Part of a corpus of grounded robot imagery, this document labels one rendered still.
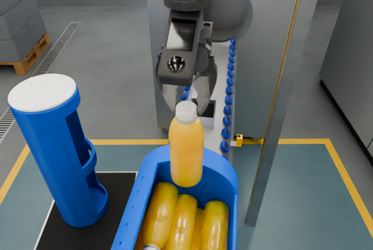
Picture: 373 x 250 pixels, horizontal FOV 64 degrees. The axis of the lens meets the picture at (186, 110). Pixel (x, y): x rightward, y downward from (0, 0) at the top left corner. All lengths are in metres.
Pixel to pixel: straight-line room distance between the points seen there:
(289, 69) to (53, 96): 0.98
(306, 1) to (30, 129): 1.18
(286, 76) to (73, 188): 1.16
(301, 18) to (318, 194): 1.49
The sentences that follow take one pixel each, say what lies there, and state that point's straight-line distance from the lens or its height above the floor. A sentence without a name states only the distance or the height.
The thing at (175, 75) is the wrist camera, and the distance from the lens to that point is 0.39.
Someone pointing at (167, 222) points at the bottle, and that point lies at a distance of 0.77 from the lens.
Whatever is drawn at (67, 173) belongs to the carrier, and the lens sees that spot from 1.59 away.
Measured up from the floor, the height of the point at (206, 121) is 0.97.
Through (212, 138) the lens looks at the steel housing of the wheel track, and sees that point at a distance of 1.23.
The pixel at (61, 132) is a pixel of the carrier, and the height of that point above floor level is 0.89.
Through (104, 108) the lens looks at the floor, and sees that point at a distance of 2.96.
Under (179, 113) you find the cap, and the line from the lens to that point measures 0.52.
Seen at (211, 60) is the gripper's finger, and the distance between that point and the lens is 0.47.
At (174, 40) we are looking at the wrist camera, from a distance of 0.42.
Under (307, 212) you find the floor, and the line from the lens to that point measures 2.26.
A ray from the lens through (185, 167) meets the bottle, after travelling 0.59.
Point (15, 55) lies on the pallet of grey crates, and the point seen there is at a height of 0.23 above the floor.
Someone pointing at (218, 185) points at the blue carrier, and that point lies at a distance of 0.88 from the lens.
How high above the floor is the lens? 1.79
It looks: 39 degrees down
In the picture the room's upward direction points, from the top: straight up
